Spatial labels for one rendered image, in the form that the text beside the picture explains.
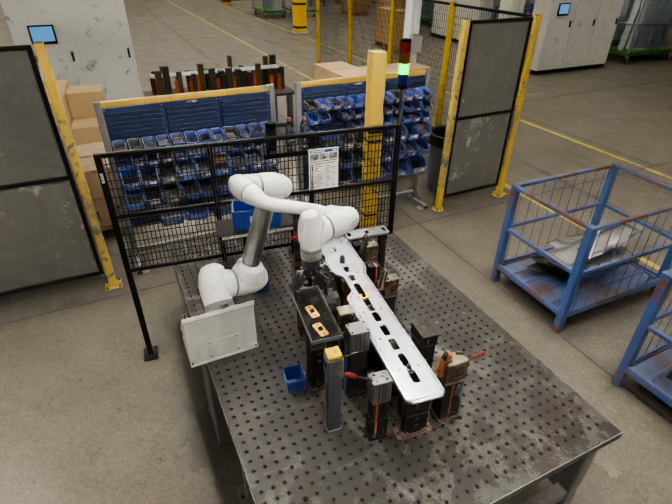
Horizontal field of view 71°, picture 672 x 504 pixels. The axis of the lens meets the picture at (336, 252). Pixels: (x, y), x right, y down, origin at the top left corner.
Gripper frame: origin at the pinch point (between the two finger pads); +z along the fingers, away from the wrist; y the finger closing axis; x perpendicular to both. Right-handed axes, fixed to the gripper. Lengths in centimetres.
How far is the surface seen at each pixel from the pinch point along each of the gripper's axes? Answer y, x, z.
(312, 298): -4.2, -8.7, 8.9
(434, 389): -31, 51, 25
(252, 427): 36, 11, 55
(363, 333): -16.5, 17.5, 14.6
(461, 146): -288, -224, 52
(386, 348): -26.9, 21.5, 24.9
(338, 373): 2.9, 30.2, 18.0
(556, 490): -96, 83, 102
